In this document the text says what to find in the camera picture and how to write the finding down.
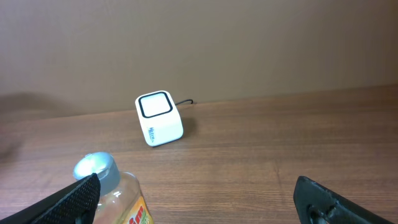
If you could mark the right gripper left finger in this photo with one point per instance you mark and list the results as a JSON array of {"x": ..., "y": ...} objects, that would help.
[{"x": 75, "y": 204}]

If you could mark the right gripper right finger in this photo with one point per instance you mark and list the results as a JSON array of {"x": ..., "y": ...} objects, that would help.
[{"x": 317, "y": 204}]

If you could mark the yellow oil bottle silver cap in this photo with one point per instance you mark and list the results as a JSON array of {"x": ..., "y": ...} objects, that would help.
[{"x": 121, "y": 198}]

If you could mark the white barcode scanner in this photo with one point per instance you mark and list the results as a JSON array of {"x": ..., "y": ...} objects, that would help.
[{"x": 159, "y": 118}]

